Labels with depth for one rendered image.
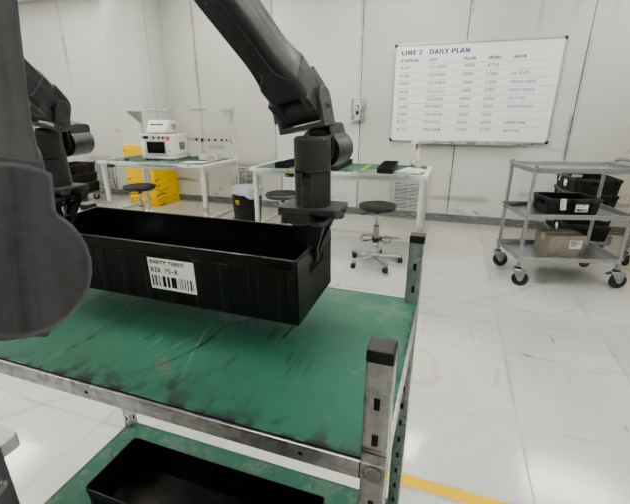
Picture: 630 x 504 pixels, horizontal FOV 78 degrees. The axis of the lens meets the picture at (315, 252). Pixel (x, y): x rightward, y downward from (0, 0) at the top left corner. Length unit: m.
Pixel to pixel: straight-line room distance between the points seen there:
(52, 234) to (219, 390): 0.39
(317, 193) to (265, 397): 0.31
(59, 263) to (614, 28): 5.39
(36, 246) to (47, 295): 0.03
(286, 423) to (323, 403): 0.06
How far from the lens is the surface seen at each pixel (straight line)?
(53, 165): 0.94
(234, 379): 0.63
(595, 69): 5.40
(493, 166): 5.28
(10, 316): 0.27
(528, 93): 5.25
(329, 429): 0.54
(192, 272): 0.69
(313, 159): 0.59
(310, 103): 0.58
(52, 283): 0.28
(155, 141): 5.09
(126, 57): 6.42
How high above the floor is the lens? 1.33
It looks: 20 degrees down
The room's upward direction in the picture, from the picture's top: straight up
